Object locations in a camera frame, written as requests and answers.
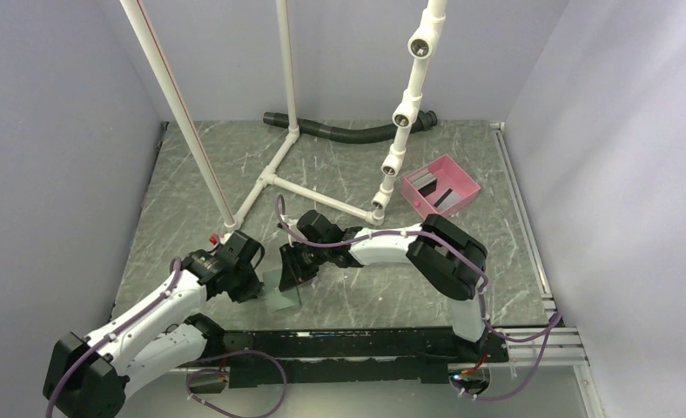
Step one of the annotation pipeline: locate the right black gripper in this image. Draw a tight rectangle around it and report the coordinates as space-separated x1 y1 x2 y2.
279 240 329 293

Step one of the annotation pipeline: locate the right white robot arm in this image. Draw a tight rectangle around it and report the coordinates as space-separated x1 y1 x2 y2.
279 210 488 361

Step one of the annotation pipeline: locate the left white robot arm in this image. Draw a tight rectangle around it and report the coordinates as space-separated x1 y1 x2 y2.
43 231 266 417

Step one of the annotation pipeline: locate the grey card stack in tray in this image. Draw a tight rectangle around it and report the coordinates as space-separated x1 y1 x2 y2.
409 169 438 197

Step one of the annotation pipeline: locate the pink plastic card tray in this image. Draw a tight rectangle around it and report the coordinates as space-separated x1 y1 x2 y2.
400 155 481 219

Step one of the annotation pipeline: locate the black striped card in tray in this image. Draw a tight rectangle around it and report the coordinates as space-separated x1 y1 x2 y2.
434 188 461 211

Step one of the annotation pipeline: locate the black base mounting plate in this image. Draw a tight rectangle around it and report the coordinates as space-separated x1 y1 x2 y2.
184 313 508 388

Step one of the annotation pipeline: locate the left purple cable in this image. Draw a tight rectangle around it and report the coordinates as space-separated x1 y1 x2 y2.
45 256 287 418

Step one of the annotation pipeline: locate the black corrugated hose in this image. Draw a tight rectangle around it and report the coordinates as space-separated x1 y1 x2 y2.
262 111 439 145

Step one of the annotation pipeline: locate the white PVC pipe frame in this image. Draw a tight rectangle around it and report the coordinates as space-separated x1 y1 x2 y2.
118 0 449 232

